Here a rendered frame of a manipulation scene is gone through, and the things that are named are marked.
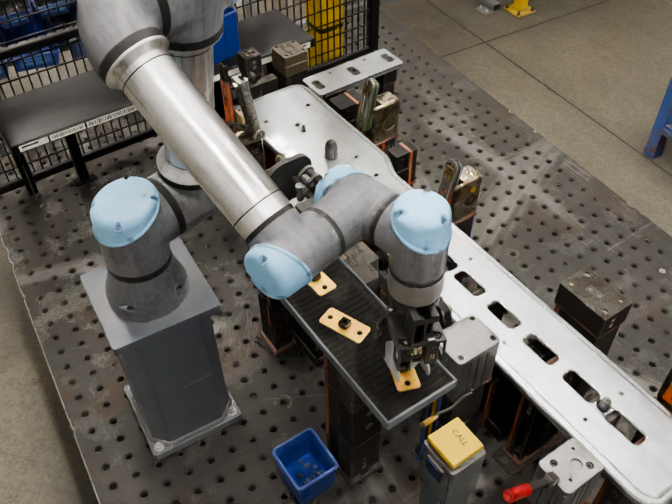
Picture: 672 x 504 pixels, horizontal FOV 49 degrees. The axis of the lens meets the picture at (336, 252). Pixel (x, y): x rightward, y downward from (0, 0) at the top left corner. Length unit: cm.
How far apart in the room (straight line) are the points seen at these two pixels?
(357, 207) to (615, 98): 317
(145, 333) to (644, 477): 89
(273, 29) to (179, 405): 120
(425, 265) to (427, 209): 7
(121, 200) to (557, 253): 123
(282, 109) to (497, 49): 243
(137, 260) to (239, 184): 43
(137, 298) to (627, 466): 89
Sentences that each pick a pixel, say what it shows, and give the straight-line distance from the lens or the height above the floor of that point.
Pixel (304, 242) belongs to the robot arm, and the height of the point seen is 151.
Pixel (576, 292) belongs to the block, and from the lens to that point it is 154.
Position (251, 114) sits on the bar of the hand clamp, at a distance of 177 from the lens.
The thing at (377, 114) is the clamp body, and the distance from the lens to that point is 192.
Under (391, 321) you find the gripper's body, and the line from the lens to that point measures 105.
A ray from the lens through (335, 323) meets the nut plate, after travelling 124.
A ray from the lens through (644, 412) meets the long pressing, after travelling 144.
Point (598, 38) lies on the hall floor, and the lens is 451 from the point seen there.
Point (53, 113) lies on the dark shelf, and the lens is 206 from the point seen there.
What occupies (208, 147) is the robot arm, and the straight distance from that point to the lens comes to 91.
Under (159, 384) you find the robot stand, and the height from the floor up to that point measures 94.
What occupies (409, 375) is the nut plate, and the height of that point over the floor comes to 116.
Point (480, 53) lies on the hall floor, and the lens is 422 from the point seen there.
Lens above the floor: 214
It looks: 46 degrees down
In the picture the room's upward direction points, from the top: 1 degrees counter-clockwise
